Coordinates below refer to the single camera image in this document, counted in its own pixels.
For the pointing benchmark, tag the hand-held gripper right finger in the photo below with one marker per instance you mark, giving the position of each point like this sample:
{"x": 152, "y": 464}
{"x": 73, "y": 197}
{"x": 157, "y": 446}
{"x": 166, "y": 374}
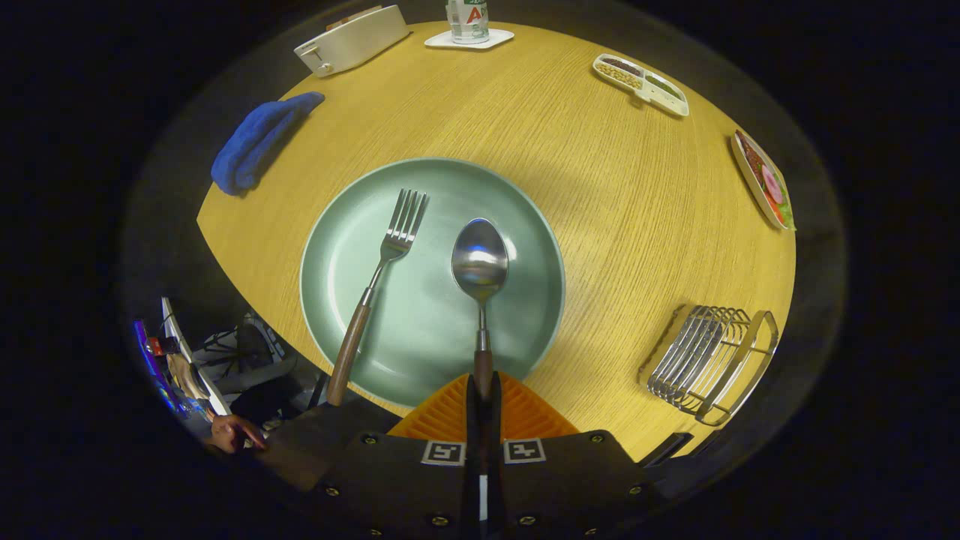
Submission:
{"x": 570, "y": 480}

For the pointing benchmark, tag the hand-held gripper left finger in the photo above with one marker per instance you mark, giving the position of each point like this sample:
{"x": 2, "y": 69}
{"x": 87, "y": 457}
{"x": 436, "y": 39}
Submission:
{"x": 397, "y": 480}

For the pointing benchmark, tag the pale green plate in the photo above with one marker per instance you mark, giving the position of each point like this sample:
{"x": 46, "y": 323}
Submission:
{"x": 435, "y": 337}

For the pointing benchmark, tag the white board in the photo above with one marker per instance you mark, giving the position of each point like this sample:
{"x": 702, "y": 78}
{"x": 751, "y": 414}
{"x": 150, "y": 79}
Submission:
{"x": 184, "y": 345}

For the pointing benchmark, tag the laptop with purple screen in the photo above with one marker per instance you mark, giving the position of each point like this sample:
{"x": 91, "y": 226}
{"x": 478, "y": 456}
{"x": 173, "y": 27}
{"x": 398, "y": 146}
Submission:
{"x": 154, "y": 367}

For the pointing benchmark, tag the white plate of food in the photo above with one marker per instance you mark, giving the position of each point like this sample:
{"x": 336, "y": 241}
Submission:
{"x": 765, "y": 180}

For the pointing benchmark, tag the blue cloth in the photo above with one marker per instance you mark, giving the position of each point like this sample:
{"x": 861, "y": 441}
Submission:
{"x": 255, "y": 142}

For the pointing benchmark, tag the white divided dish of beans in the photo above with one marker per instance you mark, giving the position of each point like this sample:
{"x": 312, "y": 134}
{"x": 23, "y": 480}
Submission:
{"x": 645, "y": 86}

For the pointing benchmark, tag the white toaster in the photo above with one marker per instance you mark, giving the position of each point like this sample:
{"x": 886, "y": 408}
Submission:
{"x": 352, "y": 45}

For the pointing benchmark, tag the white coaster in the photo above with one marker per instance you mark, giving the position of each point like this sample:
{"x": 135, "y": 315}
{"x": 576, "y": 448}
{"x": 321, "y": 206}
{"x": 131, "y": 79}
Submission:
{"x": 499, "y": 37}

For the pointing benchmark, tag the brown toast slice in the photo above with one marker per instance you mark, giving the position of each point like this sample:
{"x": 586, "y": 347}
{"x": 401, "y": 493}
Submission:
{"x": 352, "y": 16}

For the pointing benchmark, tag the white bottle with green cap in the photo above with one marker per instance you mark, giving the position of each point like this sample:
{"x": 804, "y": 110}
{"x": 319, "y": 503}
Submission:
{"x": 466, "y": 19}

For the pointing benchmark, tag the black table bracket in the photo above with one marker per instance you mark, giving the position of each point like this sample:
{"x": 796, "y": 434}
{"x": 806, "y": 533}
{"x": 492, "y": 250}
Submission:
{"x": 667, "y": 448}

